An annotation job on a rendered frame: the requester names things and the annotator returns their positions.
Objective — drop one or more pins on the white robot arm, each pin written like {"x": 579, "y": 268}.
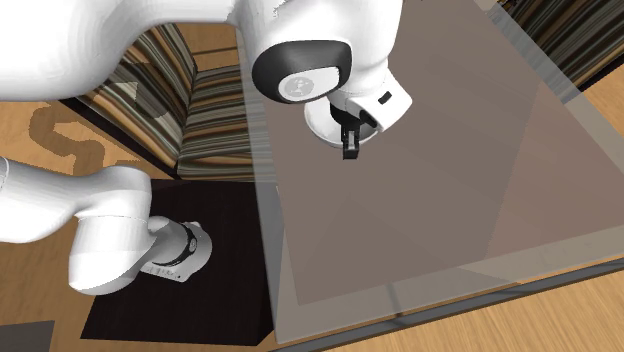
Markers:
{"x": 112, "y": 229}

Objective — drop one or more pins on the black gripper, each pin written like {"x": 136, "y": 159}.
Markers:
{"x": 341, "y": 116}

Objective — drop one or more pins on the white round bowl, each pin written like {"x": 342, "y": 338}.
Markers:
{"x": 318, "y": 128}

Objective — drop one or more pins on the striped armchair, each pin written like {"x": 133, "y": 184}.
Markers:
{"x": 565, "y": 34}

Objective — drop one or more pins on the striped sofa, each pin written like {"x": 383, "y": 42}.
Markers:
{"x": 214, "y": 122}

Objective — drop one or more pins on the glass top table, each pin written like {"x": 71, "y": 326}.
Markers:
{"x": 438, "y": 204}

